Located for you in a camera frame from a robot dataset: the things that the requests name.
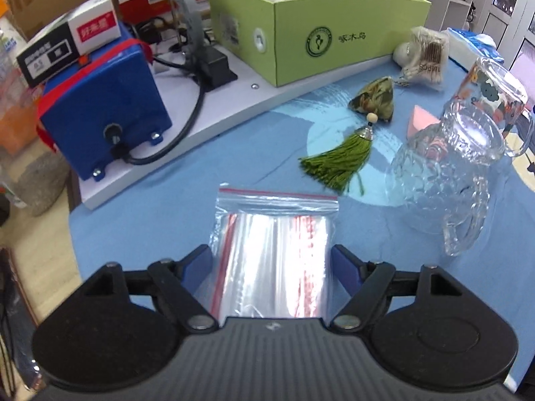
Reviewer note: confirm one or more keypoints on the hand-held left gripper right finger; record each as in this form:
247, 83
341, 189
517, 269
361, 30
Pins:
345, 267

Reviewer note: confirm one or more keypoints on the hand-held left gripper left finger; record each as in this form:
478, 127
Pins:
198, 265

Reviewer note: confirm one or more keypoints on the clear zip bag pack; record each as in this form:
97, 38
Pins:
271, 259

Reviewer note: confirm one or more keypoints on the green cardboard box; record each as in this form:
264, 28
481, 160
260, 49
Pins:
368, 29

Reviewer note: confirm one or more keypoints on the blue printed table mat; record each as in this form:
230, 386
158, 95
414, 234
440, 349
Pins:
167, 200

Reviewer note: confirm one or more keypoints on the textured clear glass pitcher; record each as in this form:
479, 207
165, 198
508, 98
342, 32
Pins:
434, 175

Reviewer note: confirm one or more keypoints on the green sachet with tassel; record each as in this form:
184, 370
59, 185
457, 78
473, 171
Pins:
374, 100

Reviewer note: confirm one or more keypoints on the blue metal machine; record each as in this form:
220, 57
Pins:
104, 104

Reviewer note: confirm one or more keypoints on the black power adapter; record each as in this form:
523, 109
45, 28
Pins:
215, 67

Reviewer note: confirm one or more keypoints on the white round object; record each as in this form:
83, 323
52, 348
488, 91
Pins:
403, 54

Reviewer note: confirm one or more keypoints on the cotton swab pack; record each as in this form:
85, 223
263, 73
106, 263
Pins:
430, 56

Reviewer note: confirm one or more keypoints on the printed glass mug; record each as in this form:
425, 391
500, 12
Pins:
497, 92

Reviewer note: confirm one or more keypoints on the blue tissue pack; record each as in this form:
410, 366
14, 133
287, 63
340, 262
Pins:
468, 46

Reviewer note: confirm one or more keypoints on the black labelled small box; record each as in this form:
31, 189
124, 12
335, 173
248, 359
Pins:
46, 60

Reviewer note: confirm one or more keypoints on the grey metal wheel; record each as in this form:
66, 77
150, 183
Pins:
184, 4

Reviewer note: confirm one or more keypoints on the white red labelled small box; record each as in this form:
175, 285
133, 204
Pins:
92, 25

